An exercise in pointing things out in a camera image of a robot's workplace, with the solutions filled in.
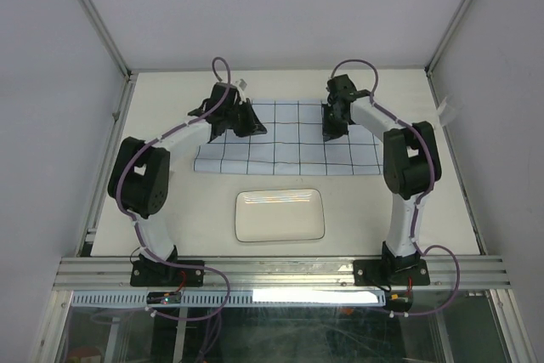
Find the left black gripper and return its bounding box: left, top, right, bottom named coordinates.
left=225, top=98, right=268, bottom=139

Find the blue checkered cloth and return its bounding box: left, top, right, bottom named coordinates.
left=193, top=99, right=383, bottom=176

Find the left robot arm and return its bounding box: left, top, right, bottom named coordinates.
left=107, top=80, right=267, bottom=286

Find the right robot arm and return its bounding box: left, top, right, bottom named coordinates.
left=322, top=74, right=442, bottom=284

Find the white rectangular plate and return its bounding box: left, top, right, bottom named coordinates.
left=235, top=189, right=326, bottom=243

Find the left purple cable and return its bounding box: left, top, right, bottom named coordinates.
left=88, top=56, right=233, bottom=363

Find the purple cable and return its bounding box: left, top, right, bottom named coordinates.
left=88, top=56, right=233, bottom=363
left=331, top=59, right=462, bottom=318

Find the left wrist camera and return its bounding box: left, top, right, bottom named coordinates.
left=233, top=79, right=250, bottom=105

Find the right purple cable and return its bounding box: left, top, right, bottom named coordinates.
left=331, top=59, right=462, bottom=318

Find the left aluminium frame post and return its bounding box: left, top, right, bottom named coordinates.
left=54, top=0, right=133, bottom=79

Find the aluminium frame post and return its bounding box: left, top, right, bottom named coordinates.
left=424, top=0, right=499, bottom=77
left=54, top=0, right=133, bottom=79

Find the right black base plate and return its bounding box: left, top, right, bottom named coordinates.
left=353, top=259, right=430, bottom=289

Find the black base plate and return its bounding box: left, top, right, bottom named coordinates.
left=353, top=259, right=430, bottom=289
left=130, top=258, right=205, bottom=288

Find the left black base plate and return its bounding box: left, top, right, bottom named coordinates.
left=130, top=258, right=205, bottom=288

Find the right aluminium frame post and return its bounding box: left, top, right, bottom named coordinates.
left=424, top=0, right=499, bottom=77

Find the white slotted cable duct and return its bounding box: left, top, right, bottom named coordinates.
left=72, top=288, right=386, bottom=309

